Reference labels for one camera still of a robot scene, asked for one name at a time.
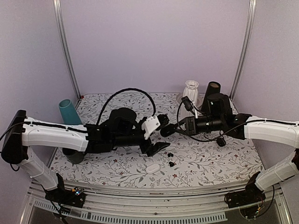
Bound black earbud front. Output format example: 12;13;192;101
169;161;176;167

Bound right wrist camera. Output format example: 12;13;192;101
181;96;198;117

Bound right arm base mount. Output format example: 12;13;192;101
224;171;266;208

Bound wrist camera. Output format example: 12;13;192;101
181;96;198;117
141;114;169;140

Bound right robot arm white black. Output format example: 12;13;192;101
175;93;299;203

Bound black oval case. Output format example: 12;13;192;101
160;124;176;137

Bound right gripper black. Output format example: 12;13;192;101
171;116;224;137

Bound dark grey mug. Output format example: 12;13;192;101
62;148;85;164

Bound right metal corner post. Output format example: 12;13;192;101
229;0;257;101

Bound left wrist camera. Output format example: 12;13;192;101
141;114;169;140

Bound black round earbud case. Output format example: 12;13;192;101
216;137;226;147

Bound teal cup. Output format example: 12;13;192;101
59;99;82;125

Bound left metal corner post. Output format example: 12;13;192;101
53;0;81;100

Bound floral table mat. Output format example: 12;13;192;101
50;91;263;189

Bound metal corner post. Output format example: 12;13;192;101
53;0;81;100
229;0;257;101

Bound black cylinder tube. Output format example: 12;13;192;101
200;81;221;114

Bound white earbud case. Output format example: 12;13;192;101
146;163;160;174

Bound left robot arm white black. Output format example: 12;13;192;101
0;108;169;203

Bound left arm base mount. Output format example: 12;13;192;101
45;188;86;208

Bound white ribbed vase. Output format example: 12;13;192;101
182;80;199;107

